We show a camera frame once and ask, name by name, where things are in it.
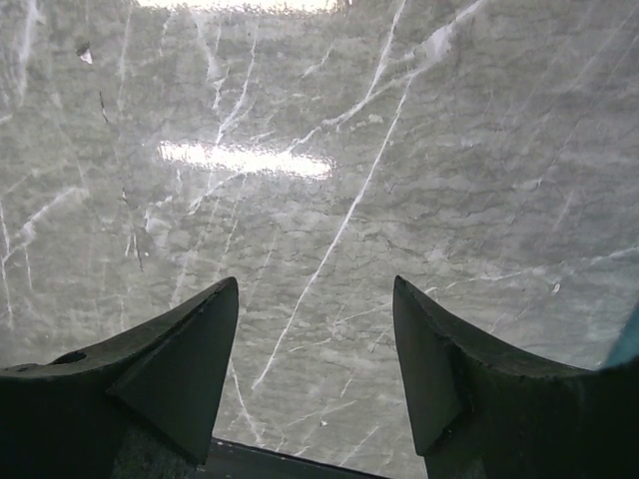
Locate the teal plastic bin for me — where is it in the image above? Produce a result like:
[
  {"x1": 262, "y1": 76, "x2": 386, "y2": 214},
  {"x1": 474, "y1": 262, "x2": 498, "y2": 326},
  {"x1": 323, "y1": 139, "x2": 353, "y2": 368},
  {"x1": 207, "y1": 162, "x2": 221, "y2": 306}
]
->
[{"x1": 598, "y1": 304, "x2": 639, "y2": 379}]

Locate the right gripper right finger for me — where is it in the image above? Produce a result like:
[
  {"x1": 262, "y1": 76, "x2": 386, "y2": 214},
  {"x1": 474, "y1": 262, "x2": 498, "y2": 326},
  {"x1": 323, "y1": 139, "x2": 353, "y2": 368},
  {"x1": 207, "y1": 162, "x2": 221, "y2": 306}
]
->
[{"x1": 392, "y1": 277, "x2": 638, "y2": 478}]

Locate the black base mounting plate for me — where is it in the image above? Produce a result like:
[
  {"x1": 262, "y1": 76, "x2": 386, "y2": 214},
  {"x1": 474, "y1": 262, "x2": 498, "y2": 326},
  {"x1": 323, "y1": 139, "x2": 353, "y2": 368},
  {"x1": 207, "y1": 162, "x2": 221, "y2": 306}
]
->
[{"x1": 195, "y1": 437, "x2": 379, "y2": 479}]

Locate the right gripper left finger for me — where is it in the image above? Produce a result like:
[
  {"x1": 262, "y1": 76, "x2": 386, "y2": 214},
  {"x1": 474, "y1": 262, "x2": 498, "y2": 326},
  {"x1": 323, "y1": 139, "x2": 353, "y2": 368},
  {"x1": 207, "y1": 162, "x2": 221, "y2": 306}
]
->
[{"x1": 1, "y1": 277, "x2": 239, "y2": 478}]

